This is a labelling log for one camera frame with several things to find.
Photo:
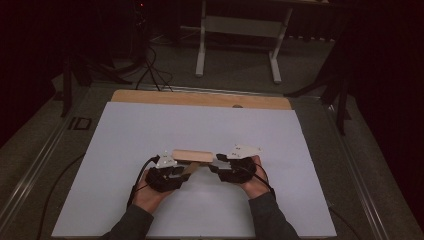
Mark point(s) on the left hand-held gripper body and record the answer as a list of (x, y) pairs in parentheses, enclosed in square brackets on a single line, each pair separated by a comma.
[(165, 178)]

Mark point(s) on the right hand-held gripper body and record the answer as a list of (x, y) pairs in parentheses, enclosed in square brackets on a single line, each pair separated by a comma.
[(238, 166)]

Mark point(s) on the wooden block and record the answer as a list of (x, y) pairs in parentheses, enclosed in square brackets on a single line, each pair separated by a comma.
[(192, 156)]

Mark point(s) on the person's left hand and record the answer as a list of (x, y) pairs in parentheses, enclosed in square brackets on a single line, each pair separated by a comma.
[(150, 196)]

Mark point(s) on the person's right hand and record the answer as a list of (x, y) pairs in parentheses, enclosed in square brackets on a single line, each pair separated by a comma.
[(256, 185)]

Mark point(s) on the white table mat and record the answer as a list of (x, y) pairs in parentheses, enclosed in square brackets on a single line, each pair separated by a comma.
[(200, 206)]

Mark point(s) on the floor socket box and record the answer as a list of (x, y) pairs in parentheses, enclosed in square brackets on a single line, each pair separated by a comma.
[(80, 123)]

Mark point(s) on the black tripod stand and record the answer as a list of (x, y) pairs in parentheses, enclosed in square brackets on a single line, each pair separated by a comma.
[(340, 100)]

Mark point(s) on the white metal stand frame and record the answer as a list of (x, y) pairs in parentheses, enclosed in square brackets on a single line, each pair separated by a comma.
[(241, 26)]

